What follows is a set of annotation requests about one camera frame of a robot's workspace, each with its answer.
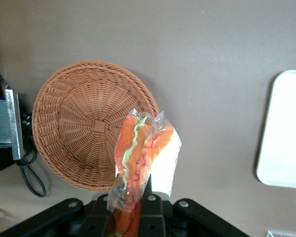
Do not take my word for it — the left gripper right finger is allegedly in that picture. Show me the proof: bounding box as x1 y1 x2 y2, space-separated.
138 174 250 237

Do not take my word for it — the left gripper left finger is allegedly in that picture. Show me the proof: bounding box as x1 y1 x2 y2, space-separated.
0 196 114 237

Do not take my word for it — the plastic triangle sandwich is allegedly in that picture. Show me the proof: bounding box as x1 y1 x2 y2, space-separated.
107 110 183 237

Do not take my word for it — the round brown wicker basket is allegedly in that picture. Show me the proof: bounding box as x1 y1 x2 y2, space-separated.
32 60 161 193

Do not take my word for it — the cream plastic tray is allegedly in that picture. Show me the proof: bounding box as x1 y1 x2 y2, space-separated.
256 70 296 190

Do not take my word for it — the clear acrylic bottle rack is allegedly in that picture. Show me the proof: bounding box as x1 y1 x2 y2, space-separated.
266 230 296 237

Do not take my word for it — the black sealing machine yellow panel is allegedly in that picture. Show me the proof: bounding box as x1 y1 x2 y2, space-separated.
0 29 24 176

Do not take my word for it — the black machine power cable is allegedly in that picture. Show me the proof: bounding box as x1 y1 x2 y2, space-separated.
16 112 47 198

